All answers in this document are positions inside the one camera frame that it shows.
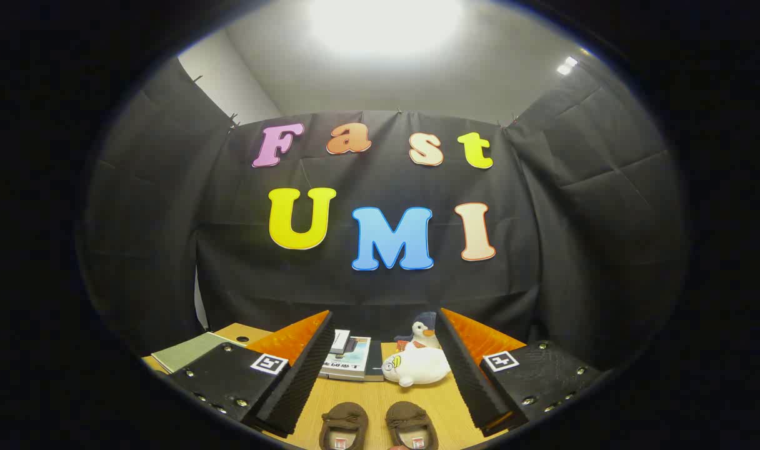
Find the penguin plush toy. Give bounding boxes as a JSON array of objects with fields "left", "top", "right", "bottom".
[{"left": 394, "top": 311, "right": 442, "bottom": 351}]

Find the large ceiling light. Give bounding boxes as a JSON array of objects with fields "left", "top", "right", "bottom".
[{"left": 305, "top": 0, "right": 468, "bottom": 60}]

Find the pale blue cover book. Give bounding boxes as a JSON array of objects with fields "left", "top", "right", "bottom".
[{"left": 319, "top": 336, "right": 373, "bottom": 380}]

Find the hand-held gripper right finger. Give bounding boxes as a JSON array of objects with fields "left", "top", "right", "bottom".
[{"left": 436, "top": 307, "right": 606, "bottom": 438}]

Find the white seal plush toy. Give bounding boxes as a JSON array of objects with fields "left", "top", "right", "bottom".
[{"left": 381, "top": 345, "right": 453, "bottom": 388}]

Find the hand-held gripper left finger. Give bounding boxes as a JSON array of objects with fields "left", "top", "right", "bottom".
[{"left": 167, "top": 309, "right": 335, "bottom": 438}]

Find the black backdrop cloth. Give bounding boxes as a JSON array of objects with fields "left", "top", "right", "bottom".
[{"left": 77, "top": 56, "right": 690, "bottom": 369}]

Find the brown fuzzy shoe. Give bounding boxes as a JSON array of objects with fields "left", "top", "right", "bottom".
[
  {"left": 319, "top": 402, "right": 369, "bottom": 450},
  {"left": 385, "top": 401, "right": 440, "bottom": 450}
]

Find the dark cover book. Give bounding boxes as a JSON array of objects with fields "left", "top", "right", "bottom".
[{"left": 362, "top": 341, "right": 386, "bottom": 382}]

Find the pale green storage box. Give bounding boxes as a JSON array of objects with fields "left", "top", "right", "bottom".
[{"left": 150, "top": 331, "right": 246, "bottom": 376}]

